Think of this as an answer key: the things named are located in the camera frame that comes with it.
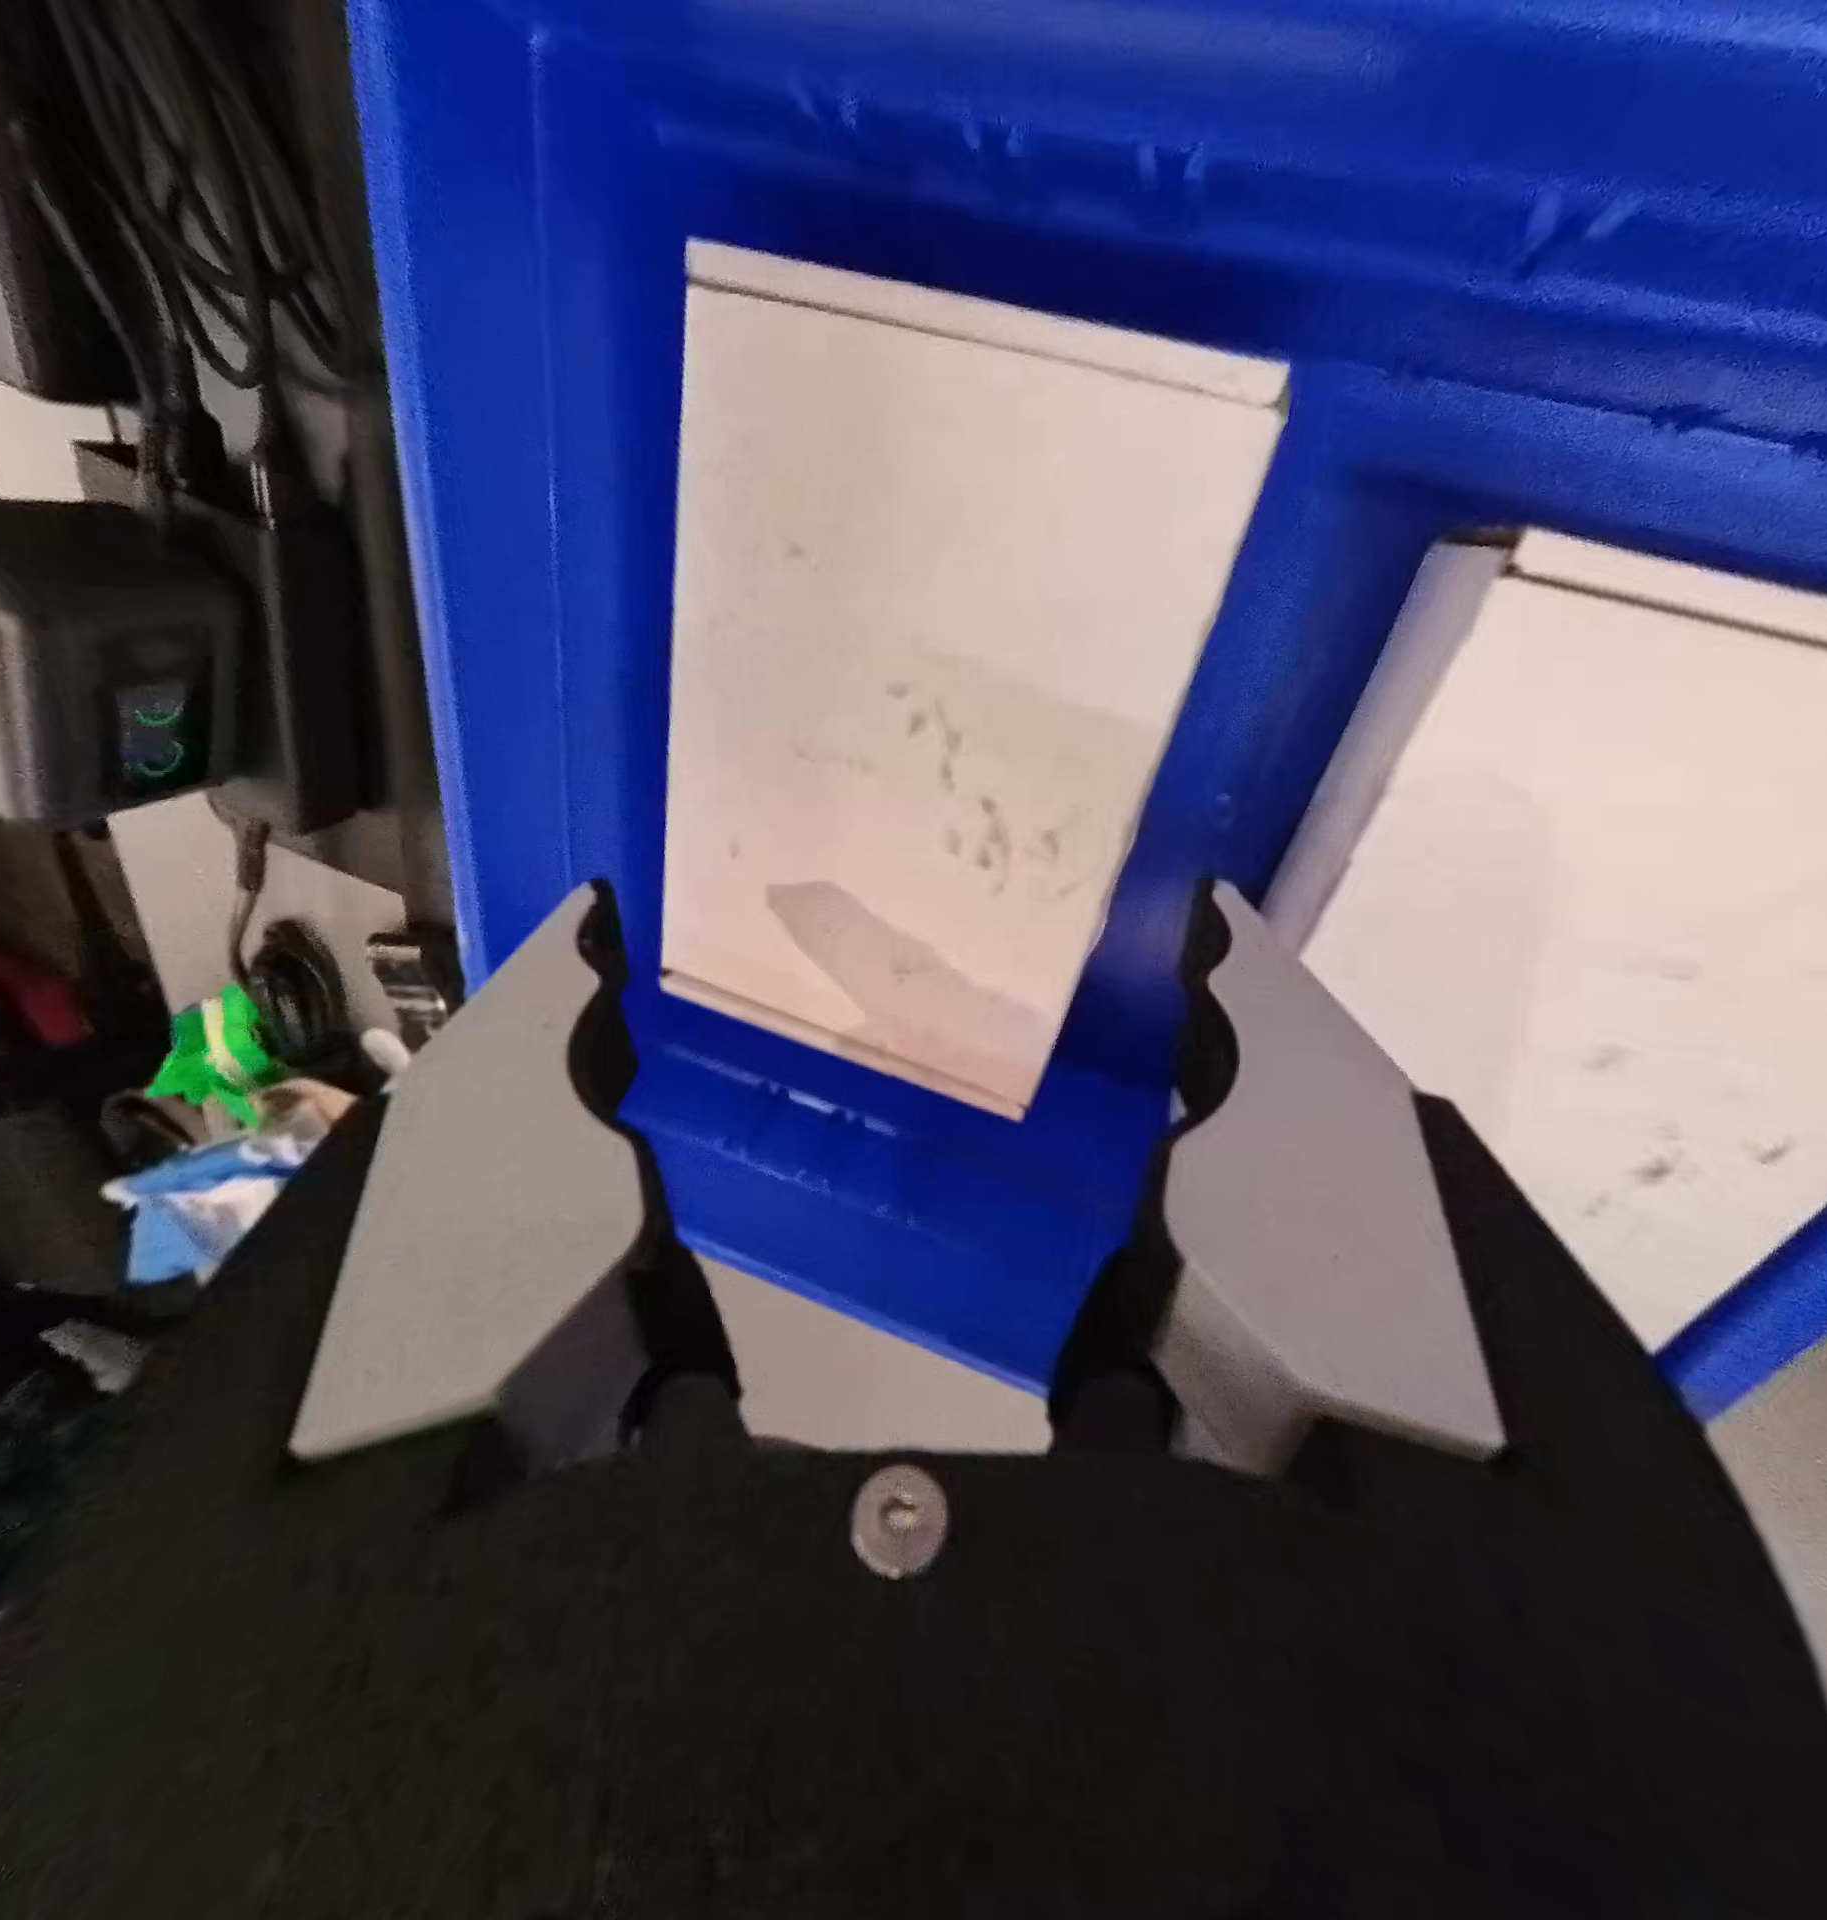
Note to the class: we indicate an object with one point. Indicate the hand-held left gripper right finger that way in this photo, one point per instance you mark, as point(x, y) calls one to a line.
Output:
point(1306, 1201)

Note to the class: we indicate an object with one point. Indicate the blue plastic bin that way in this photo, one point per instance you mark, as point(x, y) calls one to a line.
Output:
point(1306, 225)

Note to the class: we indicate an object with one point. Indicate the green plastic object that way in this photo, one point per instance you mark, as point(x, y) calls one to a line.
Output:
point(200, 1059)

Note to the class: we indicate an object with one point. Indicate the grey desk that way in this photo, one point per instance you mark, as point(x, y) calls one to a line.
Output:
point(852, 1379)

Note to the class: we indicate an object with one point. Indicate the red cloth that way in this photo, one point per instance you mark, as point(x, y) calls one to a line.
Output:
point(12, 982)

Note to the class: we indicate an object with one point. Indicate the white cardboard box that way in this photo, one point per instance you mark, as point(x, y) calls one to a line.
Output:
point(1606, 899)
point(929, 600)

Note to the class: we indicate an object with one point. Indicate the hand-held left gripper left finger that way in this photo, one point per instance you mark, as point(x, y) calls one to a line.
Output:
point(477, 1201)

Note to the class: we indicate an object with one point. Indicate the black charger device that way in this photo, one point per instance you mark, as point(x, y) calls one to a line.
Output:
point(46, 663)

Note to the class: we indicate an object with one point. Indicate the blue white cloth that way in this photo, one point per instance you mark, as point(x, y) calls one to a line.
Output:
point(191, 1215)

